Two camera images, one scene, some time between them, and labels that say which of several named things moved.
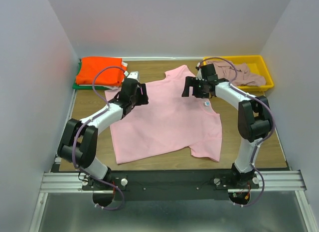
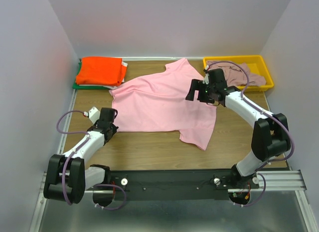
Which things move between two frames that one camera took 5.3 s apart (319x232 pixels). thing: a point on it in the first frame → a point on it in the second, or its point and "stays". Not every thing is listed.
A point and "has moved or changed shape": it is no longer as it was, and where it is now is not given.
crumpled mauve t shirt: x=225 y=70 stays
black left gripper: x=143 y=97 → x=114 y=128
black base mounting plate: x=169 y=185 stays
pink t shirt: x=169 y=123 has moved or changed shape
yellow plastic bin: x=255 y=63 stays
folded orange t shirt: x=89 y=66 stays
